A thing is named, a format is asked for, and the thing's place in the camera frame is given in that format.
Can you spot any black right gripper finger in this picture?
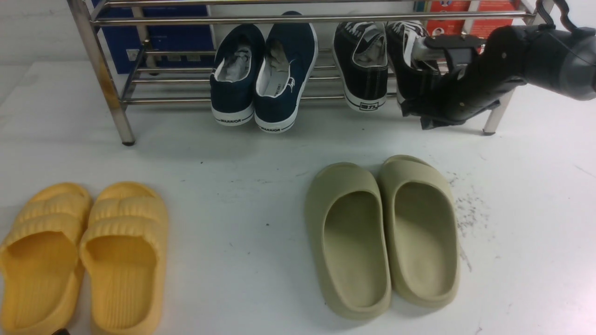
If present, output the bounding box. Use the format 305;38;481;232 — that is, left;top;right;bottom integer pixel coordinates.
400;91;501;130

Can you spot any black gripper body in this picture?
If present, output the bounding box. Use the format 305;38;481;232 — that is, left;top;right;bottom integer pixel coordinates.
438;26;528;122

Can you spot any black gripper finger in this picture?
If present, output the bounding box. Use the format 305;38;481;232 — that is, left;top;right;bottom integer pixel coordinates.
412;34;486;70

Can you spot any black canvas sneaker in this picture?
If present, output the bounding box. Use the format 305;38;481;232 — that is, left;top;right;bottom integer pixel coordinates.
385;21;441;106
332;22;389;113

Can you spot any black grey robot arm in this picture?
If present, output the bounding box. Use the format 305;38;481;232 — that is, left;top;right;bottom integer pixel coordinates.
400;25;595;130

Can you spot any right navy canvas shoe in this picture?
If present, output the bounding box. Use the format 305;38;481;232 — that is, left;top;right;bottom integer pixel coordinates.
253;21;319;134

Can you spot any navy canvas shoe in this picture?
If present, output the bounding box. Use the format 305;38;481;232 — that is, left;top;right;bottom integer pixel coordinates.
253;21;319;134
210;24;265;127

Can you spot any stainless steel shoe rack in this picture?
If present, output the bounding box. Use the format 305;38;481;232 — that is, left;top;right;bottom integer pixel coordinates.
68;0;543;147

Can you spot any left navy canvas shoe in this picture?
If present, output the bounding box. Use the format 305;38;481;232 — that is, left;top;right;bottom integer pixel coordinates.
210;24;265;127

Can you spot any red cardboard box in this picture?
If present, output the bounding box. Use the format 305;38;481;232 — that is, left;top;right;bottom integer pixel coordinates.
413;0;519;40

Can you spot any right green foam slide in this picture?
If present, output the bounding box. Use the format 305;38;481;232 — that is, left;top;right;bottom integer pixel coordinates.
378;155;460;309

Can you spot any green foam slide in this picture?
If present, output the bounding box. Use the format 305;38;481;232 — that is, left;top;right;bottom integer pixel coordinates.
378;155;460;309
304;162;392;320

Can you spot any left green foam slide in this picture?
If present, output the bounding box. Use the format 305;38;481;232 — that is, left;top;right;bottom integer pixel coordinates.
304;162;392;320

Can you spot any blue cardboard box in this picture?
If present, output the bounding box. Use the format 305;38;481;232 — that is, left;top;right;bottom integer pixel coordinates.
102;6;215;74

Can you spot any right yellow foam slide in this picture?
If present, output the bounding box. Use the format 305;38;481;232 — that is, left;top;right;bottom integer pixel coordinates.
80;181;169;335

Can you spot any yellow foam slide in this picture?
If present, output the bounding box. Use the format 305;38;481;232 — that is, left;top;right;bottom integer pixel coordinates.
80;181;169;335
1;182;92;335

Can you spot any left yellow foam slide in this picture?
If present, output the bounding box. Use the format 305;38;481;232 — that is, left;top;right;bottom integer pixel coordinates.
1;182;92;335

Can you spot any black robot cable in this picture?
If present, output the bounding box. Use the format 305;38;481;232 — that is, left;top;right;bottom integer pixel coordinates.
535;0;596;35

